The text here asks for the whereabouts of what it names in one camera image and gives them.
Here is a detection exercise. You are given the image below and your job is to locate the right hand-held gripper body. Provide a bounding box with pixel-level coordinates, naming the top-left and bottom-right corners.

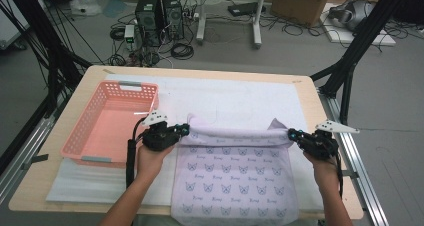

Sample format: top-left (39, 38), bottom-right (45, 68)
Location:
top-left (299, 119), bottom-right (361, 161)

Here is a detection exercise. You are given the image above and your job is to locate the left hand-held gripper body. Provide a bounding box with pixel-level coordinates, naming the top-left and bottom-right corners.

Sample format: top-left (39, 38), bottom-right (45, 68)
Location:
top-left (141, 109), bottom-right (181, 152)

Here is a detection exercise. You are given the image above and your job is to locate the pink plastic basket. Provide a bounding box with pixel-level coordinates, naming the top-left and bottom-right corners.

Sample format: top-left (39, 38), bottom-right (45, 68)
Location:
top-left (59, 80), bottom-right (160, 169)

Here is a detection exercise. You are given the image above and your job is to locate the lilac printed towel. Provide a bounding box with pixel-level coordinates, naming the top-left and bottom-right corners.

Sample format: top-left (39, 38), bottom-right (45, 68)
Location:
top-left (170, 113), bottom-right (300, 226)

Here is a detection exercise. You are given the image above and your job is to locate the person's right hand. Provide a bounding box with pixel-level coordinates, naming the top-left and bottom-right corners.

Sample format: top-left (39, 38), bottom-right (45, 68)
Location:
top-left (303, 151), bottom-right (341, 184)

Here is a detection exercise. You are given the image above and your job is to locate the person's left hand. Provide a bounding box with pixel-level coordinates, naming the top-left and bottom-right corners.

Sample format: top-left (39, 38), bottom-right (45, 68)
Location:
top-left (136, 145), bottom-right (174, 180)

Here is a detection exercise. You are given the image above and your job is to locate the white grid mat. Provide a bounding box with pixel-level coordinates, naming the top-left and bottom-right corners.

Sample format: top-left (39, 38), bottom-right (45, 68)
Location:
top-left (45, 73), bottom-right (331, 211)

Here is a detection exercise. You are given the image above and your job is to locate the small white and green box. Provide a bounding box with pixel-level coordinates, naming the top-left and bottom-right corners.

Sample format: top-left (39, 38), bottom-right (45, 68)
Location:
top-left (123, 24), bottom-right (136, 51)

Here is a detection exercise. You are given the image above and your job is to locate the white foam board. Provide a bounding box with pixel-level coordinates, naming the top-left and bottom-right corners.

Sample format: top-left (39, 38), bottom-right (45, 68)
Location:
top-left (319, 2), bottom-right (397, 47)

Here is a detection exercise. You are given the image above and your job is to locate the narrow black computer tower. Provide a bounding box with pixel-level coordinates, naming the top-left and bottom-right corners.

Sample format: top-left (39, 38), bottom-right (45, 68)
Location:
top-left (160, 0), bottom-right (185, 41)

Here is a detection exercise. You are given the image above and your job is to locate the wide black computer tower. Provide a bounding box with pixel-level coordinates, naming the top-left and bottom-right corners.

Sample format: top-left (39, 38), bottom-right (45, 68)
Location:
top-left (134, 0), bottom-right (164, 48)

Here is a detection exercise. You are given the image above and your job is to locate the white metal floor stand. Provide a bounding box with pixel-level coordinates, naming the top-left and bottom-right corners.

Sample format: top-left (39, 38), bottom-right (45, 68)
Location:
top-left (195, 0), bottom-right (268, 50)

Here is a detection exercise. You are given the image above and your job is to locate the brown cardboard box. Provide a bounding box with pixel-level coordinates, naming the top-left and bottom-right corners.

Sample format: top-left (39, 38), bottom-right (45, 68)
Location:
top-left (269, 0), bottom-right (334, 28)

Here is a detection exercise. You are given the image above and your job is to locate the grey headset device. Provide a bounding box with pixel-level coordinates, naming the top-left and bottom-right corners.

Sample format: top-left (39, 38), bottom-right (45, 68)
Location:
top-left (328, 0), bottom-right (376, 32)

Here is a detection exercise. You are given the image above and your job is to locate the flat black device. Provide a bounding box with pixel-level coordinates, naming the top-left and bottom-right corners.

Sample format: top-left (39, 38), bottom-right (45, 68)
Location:
top-left (227, 1), bottom-right (267, 18)

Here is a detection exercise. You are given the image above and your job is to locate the clear plastic bag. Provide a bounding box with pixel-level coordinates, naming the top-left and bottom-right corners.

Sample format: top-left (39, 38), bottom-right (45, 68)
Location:
top-left (69, 0), bottom-right (103, 17)

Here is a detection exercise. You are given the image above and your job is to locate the right hand-held gripper black cable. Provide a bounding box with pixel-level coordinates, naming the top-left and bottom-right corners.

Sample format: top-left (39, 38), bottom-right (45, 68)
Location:
top-left (333, 152), bottom-right (344, 199)

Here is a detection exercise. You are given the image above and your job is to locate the hand-held gripper black cable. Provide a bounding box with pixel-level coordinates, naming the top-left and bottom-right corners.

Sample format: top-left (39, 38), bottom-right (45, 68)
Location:
top-left (125, 117), bottom-right (148, 189)
top-left (333, 152), bottom-right (344, 199)

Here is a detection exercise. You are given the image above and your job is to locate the left hand-held gripper black cable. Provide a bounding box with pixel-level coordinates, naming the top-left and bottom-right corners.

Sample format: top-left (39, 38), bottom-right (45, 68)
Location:
top-left (125, 117), bottom-right (148, 189)

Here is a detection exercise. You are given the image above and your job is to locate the aluminium rail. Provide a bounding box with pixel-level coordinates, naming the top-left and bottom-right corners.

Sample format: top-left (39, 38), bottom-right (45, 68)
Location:
top-left (0, 95), bottom-right (66, 204)
top-left (318, 89), bottom-right (389, 226)

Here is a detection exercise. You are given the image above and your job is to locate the coiled black cable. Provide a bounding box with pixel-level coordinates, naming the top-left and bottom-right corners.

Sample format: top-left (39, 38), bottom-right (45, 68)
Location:
top-left (170, 42), bottom-right (195, 61)

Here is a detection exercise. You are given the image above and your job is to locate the black metal frame stand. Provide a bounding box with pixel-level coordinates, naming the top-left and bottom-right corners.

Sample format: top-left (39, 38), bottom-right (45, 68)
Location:
top-left (0, 0), bottom-right (93, 119)
top-left (309, 0), bottom-right (424, 131)

